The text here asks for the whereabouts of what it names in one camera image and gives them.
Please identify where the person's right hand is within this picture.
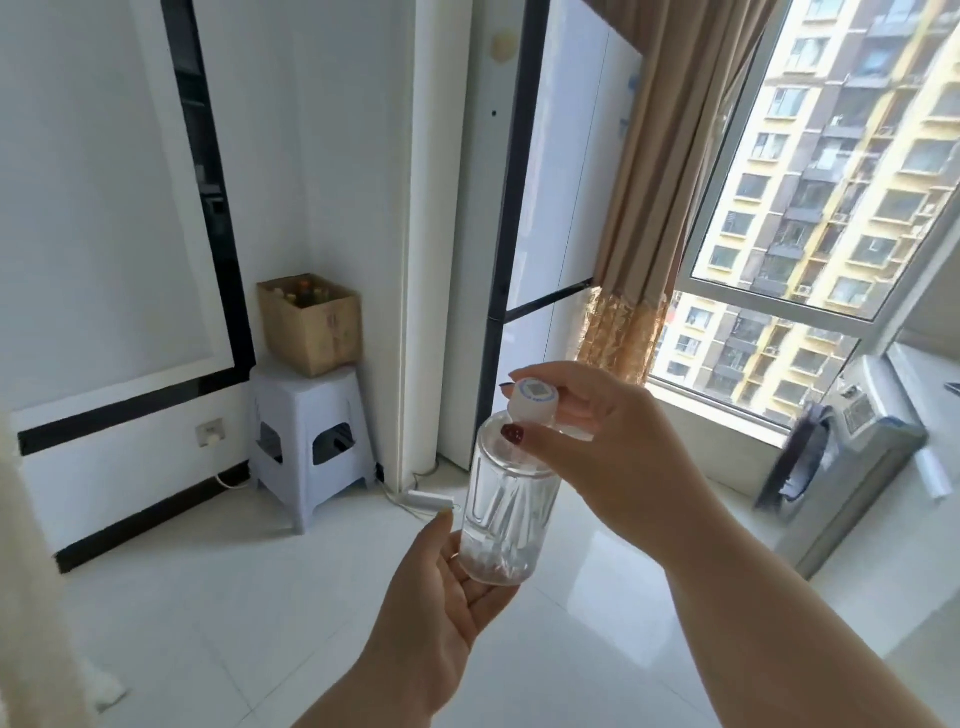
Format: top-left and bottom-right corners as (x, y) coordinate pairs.
(498, 362), (723, 561)

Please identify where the person's left hand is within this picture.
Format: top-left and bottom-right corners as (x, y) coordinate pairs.
(347, 510), (522, 723)

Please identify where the white bottle cap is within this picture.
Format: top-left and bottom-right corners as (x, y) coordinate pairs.
(509, 377), (561, 430)

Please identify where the clear plastic bottle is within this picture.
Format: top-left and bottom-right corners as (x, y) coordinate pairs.
(459, 408), (564, 588)

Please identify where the person's right forearm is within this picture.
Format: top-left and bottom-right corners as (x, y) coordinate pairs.
(663, 480), (960, 728)

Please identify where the person's left forearm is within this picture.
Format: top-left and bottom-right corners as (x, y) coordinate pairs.
(294, 660), (445, 728)

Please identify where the white power adapter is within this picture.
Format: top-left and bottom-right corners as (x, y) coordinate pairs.
(401, 490), (456, 516)

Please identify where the white plastic stool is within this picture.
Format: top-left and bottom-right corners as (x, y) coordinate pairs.
(246, 364), (379, 536)

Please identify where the white-framed window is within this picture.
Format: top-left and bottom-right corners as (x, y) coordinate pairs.
(646, 0), (960, 453)

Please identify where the white refrigerator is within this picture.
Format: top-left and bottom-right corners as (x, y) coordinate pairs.
(437, 0), (648, 475)

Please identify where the brown cardboard box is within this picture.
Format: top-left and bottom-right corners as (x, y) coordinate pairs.
(257, 273), (364, 379)

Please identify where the beige curtain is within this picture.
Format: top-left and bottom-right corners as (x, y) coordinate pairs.
(575, 0), (787, 388)

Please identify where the cluster of small bottles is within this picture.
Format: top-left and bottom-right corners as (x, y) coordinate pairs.
(271, 276), (333, 310)

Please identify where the silver washing machine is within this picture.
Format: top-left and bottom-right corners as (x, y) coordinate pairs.
(752, 354), (932, 580)

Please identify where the yellow apartment building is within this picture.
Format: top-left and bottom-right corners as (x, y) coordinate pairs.
(654, 0), (960, 418)

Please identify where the white paper roll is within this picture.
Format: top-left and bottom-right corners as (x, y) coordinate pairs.
(910, 448), (954, 501)

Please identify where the white cable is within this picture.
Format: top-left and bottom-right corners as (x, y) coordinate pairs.
(373, 466), (441, 520)

